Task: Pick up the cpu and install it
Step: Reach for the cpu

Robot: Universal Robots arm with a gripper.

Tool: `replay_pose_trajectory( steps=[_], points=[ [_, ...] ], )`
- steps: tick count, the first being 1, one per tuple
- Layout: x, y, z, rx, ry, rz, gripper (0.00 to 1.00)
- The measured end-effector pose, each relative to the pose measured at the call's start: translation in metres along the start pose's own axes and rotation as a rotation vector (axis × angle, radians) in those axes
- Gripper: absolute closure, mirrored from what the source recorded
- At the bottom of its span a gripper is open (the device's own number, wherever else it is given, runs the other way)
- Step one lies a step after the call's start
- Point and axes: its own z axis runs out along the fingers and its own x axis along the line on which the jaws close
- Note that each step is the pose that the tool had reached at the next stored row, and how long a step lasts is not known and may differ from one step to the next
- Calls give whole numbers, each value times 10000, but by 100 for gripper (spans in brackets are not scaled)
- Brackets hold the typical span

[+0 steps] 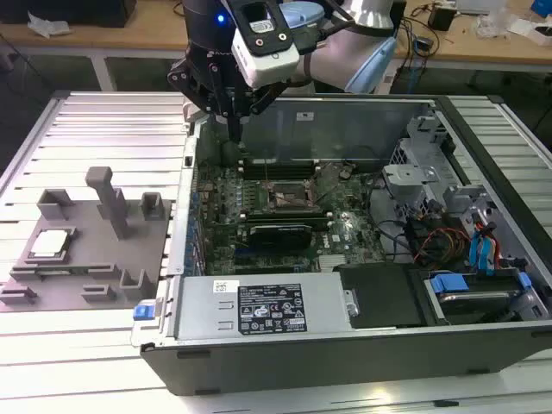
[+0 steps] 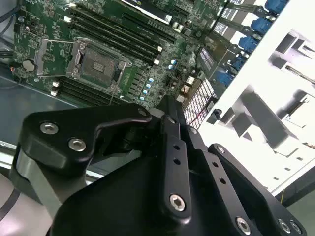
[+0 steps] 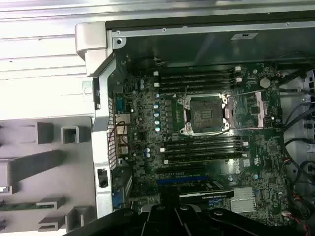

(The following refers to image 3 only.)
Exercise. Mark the grey parts rack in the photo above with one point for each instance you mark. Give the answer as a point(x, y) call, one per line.
point(61, 179)

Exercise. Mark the green motherboard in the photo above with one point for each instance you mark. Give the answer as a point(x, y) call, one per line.
point(261, 172)

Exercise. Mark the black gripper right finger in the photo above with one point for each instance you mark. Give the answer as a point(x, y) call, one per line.
point(194, 221)

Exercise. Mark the silver finned heatsink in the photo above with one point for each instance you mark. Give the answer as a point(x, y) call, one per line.
point(242, 199)

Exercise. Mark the metal socket cover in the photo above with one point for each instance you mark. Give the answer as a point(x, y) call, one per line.
point(261, 118)

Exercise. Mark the black graphics card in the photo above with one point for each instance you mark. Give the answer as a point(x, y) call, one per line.
point(206, 189)

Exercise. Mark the black and silver PC case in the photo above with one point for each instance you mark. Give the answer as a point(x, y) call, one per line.
point(187, 46)

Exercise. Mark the green RAM stick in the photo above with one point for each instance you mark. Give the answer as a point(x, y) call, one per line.
point(19, 207)

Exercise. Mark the CPU socket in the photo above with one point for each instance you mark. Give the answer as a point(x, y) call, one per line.
point(197, 108)

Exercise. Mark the metal locking lever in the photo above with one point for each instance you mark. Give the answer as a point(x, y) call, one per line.
point(186, 90)
point(214, 133)

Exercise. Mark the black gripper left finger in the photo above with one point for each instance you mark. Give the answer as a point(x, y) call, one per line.
point(162, 221)

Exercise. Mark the round coin battery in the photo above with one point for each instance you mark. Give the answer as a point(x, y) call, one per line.
point(265, 82)

